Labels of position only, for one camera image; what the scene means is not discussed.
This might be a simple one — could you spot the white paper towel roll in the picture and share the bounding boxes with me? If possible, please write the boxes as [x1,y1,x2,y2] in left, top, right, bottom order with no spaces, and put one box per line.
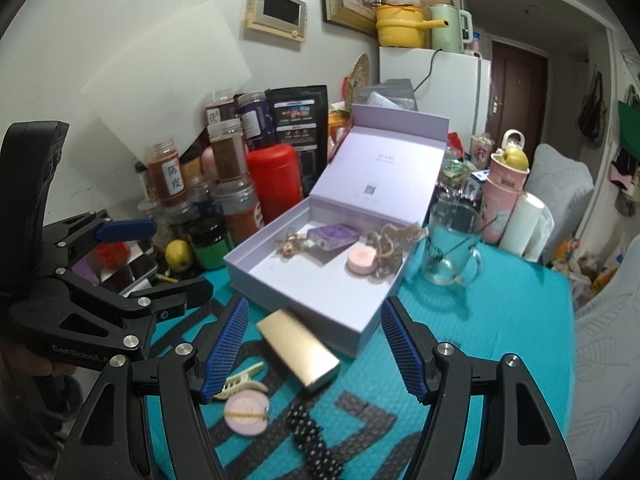
[499,192,554,262]

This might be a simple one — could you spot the green electric kettle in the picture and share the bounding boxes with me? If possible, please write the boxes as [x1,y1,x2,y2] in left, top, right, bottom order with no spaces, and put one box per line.
[428,3,474,53]

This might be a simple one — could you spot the black snack pouch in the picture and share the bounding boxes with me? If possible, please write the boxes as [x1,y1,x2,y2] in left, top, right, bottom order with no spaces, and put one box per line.
[266,84,329,196]

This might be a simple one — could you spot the gold beaded hair accessory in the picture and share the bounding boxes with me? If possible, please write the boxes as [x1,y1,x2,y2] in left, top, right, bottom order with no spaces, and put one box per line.
[276,229,311,259]

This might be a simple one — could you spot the wall intercom panel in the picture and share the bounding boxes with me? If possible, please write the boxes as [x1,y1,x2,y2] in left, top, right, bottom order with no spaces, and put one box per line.
[245,0,307,44]

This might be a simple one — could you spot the white refrigerator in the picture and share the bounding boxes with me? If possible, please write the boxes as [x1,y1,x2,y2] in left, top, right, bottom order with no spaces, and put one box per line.
[378,47,491,151]

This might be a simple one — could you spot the yellow fruit on cups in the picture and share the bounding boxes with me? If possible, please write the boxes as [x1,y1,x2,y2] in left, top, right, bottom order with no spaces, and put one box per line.
[501,145,529,172]

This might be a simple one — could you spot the green hanging bag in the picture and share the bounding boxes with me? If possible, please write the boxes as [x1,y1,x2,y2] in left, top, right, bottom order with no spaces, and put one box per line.
[618,101,640,159]

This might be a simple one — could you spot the glass mug with cartoon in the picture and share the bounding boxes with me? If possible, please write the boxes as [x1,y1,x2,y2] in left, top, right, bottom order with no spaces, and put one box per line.
[421,200,484,287]

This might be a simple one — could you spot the white thermos bottle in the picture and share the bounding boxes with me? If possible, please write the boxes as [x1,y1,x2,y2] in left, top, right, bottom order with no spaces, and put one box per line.
[501,129,525,151]

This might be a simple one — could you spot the pink round soap case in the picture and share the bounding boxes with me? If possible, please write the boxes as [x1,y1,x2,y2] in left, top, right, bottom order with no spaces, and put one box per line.
[346,245,378,275]

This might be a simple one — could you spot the yellow green lemon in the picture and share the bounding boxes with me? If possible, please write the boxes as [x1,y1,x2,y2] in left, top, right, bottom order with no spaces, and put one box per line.
[165,240,193,273]

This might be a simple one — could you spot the round pink compact with band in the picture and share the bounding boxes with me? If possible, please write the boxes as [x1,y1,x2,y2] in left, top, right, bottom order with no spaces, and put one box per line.
[224,390,270,437]

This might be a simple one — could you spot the red cylindrical canister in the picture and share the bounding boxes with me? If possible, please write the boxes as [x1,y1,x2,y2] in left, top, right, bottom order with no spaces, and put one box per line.
[247,144,303,223]

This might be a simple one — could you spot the cream hair clip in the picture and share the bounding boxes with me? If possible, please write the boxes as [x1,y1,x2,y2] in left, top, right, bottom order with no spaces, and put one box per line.
[213,361,269,401]

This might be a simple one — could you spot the black polka dot scrunchie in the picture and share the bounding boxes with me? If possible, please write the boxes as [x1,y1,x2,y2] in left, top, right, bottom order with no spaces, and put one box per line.
[286,403,344,480]

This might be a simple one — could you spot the spice jar with label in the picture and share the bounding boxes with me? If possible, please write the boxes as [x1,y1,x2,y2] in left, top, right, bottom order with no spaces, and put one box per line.
[144,138,186,207]

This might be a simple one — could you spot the tall brown spice jar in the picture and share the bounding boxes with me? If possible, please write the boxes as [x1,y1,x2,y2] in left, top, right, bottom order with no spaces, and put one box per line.
[207,118,248,181]

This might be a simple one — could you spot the beige claw hair clip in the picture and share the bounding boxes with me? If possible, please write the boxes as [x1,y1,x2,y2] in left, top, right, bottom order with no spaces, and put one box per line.
[366,223,428,278]

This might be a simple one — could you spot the orange labelled wide jar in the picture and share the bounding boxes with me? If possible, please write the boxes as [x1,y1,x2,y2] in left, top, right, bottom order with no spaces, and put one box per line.
[215,177,265,246]

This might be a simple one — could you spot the lavender gift box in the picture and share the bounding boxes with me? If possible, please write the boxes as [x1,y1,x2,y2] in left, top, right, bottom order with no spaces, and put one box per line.
[224,105,449,358]

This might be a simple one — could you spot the metal spoon in mug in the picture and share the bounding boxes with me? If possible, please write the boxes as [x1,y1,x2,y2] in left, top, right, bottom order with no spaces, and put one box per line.
[434,217,497,262]

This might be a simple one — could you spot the yellow pot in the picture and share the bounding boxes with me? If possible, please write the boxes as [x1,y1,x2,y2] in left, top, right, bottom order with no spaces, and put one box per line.
[375,4,449,49]

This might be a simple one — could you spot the purple lidded jar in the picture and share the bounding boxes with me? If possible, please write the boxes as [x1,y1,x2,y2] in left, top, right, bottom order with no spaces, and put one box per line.
[238,91,277,151]

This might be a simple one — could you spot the gold rectangular box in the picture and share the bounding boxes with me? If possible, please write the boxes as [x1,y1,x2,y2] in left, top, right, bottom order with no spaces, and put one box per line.
[256,309,341,393]

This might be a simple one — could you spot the teal bubble mailer mat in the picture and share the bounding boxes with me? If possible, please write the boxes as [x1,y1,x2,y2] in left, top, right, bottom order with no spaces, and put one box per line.
[144,238,576,480]

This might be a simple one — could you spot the brown wooden door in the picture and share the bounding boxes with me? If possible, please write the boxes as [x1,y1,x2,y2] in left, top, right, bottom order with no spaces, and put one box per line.
[486,41,549,162]

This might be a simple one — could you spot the purple small card box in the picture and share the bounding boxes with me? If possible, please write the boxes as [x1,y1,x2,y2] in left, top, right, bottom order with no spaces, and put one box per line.
[306,223,360,252]

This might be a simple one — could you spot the grey quilted chair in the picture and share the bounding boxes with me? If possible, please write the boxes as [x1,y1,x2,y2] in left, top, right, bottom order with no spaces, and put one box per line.
[525,144,639,479]

